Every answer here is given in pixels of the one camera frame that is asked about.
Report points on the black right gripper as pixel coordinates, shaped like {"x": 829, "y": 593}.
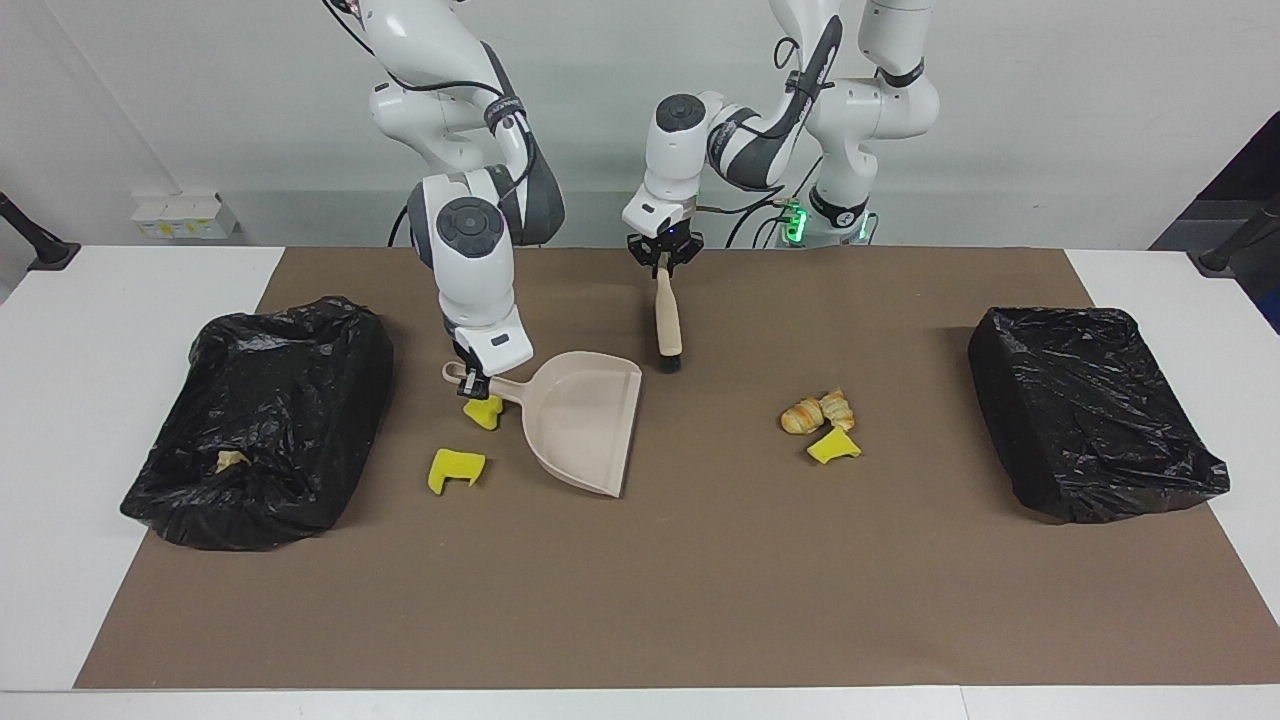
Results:
{"x": 468, "y": 358}

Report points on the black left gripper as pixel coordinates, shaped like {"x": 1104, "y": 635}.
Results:
{"x": 665, "y": 240}

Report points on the yellow sponge chunk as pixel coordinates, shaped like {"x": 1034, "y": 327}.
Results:
{"x": 486, "y": 414}

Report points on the beige hand brush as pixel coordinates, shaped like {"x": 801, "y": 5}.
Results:
{"x": 667, "y": 320}

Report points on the yellow notched sponge piece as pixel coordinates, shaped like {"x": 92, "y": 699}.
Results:
{"x": 448, "y": 472}

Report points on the beige plastic dustpan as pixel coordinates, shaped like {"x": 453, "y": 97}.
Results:
{"x": 585, "y": 420}

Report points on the orange striped croissant piece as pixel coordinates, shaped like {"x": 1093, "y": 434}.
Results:
{"x": 800, "y": 416}

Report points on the yellow sponge wedge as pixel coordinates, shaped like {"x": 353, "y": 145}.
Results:
{"x": 830, "y": 448}

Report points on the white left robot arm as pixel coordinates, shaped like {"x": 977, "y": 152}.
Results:
{"x": 680, "y": 150}

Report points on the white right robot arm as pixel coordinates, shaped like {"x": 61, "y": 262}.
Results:
{"x": 470, "y": 280}

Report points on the black bag lined bin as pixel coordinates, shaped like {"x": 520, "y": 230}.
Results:
{"x": 270, "y": 400}
{"x": 1090, "y": 420}

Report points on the small beige bread scrap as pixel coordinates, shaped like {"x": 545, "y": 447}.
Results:
{"x": 232, "y": 461}

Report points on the brown table mat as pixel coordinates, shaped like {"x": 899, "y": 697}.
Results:
{"x": 700, "y": 580}

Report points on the dark grey cabinet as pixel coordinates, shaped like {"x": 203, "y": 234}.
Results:
{"x": 1240, "y": 170}

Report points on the white wall socket box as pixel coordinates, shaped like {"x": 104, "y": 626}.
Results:
{"x": 185, "y": 215}

